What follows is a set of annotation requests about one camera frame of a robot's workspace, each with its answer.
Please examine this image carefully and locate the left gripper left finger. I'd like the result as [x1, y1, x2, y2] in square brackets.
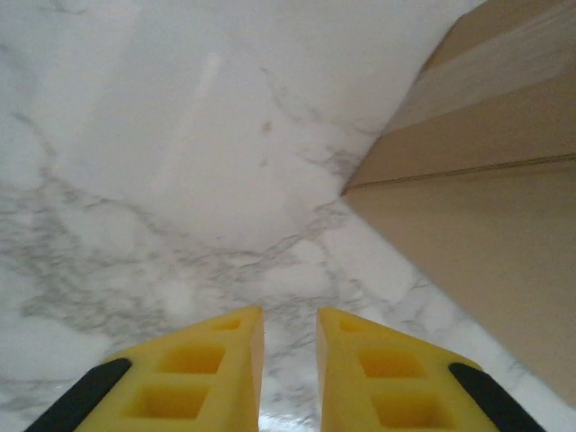
[24, 305, 265, 432]

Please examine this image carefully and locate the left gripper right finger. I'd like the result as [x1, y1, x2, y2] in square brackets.
[314, 307, 548, 432]

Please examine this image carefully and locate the narrow brown cardboard box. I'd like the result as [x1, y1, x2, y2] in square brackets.
[341, 0, 576, 409]

